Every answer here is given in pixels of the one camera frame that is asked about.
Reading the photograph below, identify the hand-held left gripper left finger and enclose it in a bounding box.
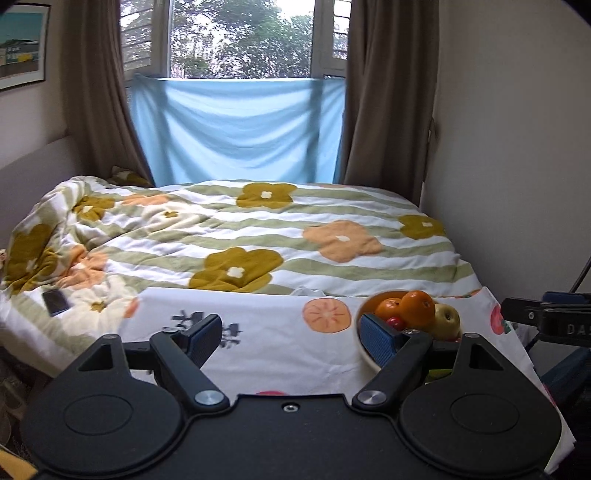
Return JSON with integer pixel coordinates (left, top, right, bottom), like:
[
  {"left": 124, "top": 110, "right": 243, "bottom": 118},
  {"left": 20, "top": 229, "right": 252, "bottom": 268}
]
[{"left": 76, "top": 314, "right": 230, "bottom": 414}]

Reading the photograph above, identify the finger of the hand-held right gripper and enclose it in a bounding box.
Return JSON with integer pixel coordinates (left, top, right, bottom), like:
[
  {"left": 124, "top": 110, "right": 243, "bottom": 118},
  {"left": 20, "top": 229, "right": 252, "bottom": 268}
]
[
  {"left": 542, "top": 292, "right": 591, "bottom": 305},
  {"left": 501, "top": 299, "right": 555, "bottom": 329}
]

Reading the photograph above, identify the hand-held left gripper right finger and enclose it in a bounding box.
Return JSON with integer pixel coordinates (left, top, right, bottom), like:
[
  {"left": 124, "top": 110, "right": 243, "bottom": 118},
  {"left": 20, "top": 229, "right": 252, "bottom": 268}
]
[{"left": 352, "top": 313, "right": 506, "bottom": 411}]

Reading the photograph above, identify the small mandarin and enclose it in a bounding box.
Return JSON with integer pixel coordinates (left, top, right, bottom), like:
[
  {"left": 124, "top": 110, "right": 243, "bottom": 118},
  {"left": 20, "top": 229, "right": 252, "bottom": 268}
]
[{"left": 374, "top": 298, "right": 402, "bottom": 321}]

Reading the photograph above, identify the cream and yellow bowl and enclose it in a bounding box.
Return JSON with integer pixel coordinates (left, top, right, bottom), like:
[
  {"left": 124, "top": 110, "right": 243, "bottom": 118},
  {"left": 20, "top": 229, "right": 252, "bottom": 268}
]
[{"left": 355, "top": 290, "right": 463, "bottom": 371}]

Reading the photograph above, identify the dark blue object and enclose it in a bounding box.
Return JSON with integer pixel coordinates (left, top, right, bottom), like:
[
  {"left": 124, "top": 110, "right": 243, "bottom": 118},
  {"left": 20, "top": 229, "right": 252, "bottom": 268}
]
[{"left": 538, "top": 348, "right": 591, "bottom": 407}]

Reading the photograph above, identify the medium orange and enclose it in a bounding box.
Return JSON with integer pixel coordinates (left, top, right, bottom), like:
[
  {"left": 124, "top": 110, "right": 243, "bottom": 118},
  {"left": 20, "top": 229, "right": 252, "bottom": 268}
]
[{"left": 399, "top": 290, "right": 436, "bottom": 329}]

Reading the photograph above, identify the white printed cloth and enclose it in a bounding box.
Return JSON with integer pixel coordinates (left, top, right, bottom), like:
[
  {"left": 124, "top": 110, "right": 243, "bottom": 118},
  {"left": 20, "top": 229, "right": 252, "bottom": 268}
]
[{"left": 127, "top": 286, "right": 573, "bottom": 476}]

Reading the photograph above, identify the yellow apple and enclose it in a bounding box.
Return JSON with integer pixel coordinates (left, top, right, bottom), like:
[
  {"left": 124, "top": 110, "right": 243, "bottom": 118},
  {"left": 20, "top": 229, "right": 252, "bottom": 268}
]
[{"left": 431, "top": 302, "right": 462, "bottom": 341}]

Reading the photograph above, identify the floral striped quilt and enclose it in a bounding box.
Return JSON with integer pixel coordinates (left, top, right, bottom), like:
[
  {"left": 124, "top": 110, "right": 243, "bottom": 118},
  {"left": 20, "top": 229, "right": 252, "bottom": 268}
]
[{"left": 0, "top": 178, "right": 483, "bottom": 384}]

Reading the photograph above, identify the dark phone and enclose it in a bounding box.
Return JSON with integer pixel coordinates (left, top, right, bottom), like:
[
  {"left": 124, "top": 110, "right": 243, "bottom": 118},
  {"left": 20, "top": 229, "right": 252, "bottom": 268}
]
[{"left": 41, "top": 290, "right": 72, "bottom": 317}]

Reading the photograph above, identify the floral pillow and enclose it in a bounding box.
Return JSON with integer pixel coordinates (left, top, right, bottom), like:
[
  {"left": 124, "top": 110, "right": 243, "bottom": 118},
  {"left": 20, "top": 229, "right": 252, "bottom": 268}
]
[{"left": 108, "top": 166, "right": 155, "bottom": 188}]

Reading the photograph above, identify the light blue cloth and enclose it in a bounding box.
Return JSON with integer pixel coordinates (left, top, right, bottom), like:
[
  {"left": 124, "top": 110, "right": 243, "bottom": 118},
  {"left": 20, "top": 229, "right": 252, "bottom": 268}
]
[{"left": 129, "top": 74, "right": 347, "bottom": 185}]

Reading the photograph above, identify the yellow object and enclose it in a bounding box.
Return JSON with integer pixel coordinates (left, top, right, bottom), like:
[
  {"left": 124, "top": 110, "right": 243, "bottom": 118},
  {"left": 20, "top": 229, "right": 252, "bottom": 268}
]
[{"left": 0, "top": 455, "right": 38, "bottom": 480}]

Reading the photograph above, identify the grey headboard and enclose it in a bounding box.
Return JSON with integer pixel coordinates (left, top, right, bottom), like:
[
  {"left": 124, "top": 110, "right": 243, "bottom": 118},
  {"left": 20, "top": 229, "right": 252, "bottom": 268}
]
[{"left": 0, "top": 136, "right": 88, "bottom": 241}]

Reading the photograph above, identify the brown curtain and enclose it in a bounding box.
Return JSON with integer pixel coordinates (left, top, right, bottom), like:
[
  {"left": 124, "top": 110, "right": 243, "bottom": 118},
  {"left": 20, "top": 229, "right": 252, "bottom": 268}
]
[
  {"left": 342, "top": 0, "right": 439, "bottom": 204},
  {"left": 62, "top": 0, "right": 155, "bottom": 185}
]

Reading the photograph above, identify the window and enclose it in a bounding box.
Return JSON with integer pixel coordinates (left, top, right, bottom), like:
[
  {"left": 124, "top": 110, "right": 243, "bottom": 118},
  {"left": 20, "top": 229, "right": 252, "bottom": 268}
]
[{"left": 120, "top": 0, "right": 352, "bottom": 80}]

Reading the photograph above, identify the framed picture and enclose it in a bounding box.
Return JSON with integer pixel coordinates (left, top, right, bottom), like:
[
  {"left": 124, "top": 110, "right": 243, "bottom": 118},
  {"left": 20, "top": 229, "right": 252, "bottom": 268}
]
[{"left": 0, "top": 2, "right": 51, "bottom": 93}]

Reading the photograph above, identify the black cable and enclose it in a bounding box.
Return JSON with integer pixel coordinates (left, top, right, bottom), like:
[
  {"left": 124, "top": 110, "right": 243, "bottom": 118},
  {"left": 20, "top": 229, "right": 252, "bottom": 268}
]
[{"left": 570, "top": 258, "right": 591, "bottom": 294}]

